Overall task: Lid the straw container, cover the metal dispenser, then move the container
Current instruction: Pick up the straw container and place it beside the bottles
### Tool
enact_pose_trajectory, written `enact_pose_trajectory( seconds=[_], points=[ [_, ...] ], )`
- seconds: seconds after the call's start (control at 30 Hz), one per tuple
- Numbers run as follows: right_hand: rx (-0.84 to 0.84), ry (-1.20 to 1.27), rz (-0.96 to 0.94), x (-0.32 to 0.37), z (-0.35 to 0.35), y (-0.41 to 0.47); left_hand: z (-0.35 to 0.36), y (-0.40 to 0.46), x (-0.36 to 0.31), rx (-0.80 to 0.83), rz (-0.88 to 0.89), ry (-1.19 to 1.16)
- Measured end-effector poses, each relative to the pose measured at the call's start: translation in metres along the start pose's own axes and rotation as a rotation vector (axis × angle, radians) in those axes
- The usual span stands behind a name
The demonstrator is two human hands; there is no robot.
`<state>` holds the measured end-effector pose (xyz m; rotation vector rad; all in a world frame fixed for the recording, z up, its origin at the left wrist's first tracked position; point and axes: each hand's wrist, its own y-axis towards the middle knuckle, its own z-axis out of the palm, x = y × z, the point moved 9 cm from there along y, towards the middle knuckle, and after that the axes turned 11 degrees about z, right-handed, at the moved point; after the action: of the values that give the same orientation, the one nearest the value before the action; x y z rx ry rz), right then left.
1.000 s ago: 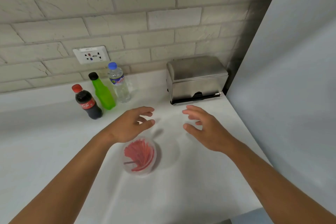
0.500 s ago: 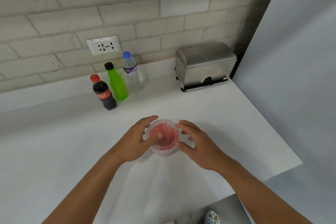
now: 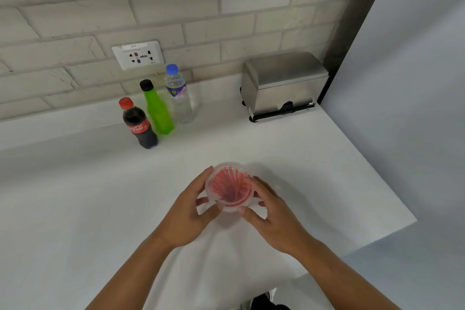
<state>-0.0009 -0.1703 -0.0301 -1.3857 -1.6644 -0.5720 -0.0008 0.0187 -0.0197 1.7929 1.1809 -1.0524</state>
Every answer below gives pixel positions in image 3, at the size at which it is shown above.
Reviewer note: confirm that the stainless steel napkin dispenser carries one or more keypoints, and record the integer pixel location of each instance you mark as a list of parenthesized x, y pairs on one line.
[(283, 84)]

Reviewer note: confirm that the person's right forearm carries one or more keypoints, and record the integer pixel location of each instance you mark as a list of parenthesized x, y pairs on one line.
[(345, 277)]

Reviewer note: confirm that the person's right hand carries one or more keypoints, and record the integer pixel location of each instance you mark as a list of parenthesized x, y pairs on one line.
[(278, 222)]

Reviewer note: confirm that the person's left forearm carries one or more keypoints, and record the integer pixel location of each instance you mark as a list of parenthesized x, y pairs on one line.
[(134, 277)]

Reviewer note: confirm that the clear water bottle, blue cap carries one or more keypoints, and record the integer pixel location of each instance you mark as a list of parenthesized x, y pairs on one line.
[(180, 99)]

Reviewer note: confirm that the person's left thumb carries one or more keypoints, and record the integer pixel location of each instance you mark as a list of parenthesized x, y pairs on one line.
[(210, 214)]

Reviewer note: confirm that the white wall socket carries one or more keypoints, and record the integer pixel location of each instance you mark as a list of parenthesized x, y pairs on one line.
[(138, 55)]

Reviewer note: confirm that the person's left hand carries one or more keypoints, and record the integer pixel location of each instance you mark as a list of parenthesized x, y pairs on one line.
[(183, 217)]

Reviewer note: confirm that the green bottle with black cap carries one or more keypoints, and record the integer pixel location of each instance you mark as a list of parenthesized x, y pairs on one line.
[(158, 113)]

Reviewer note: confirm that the clear plastic cup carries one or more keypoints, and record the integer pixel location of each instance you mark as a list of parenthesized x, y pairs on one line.
[(227, 165)]

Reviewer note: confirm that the cola bottle with red cap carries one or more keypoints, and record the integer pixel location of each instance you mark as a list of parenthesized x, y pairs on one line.
[(140, 128)]

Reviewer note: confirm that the bunch of red straws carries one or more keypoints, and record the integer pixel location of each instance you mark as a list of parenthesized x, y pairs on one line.
[(231, 186)]

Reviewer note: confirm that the person's black clothing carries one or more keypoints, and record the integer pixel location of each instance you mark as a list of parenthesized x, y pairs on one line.
[(268, 304)]

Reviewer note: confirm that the person's right thumb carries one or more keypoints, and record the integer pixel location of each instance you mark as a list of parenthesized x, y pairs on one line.
[(252, 214)]

